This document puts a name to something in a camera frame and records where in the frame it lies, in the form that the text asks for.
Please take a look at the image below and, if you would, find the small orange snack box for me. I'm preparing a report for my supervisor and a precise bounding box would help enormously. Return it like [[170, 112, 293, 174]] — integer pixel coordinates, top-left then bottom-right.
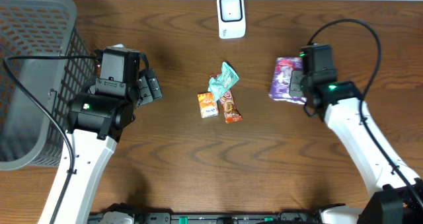
[[198, 92, 219, 118]]

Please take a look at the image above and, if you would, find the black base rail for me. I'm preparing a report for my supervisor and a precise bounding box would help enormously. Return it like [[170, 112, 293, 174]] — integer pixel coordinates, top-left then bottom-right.
[[87, 211, 322, 224]]

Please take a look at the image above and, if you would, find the pink purple pad package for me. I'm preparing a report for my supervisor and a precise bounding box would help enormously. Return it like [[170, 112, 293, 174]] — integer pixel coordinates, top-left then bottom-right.
[[269, 57, 306, 104]]

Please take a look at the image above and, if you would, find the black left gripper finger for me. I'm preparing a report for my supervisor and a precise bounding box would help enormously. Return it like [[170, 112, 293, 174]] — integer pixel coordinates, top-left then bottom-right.
[[145, 69, 163, 100], [136, 77, 153, 108]]

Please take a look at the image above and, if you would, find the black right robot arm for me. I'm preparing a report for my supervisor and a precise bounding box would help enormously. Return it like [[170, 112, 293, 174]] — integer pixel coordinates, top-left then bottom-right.
[[290, 44, 422, 223]]

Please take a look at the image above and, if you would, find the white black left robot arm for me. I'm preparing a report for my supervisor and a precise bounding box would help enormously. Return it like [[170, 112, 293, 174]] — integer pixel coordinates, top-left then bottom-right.
[[39, 46, 163, 223]]

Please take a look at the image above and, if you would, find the orange chocolate bar wrapper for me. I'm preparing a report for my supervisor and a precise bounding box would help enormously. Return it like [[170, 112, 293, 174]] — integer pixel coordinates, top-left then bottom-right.
[[219, 89, 243, 124]]

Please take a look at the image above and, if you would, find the teal snack packet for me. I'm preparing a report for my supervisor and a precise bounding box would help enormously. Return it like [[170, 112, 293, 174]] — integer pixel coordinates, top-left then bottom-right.
[[208, 61, 240, 102]]

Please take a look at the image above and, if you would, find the grey plastic basket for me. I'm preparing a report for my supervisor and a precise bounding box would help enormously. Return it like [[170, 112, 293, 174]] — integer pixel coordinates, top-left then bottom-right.
[[1, 0, 95, 170]]

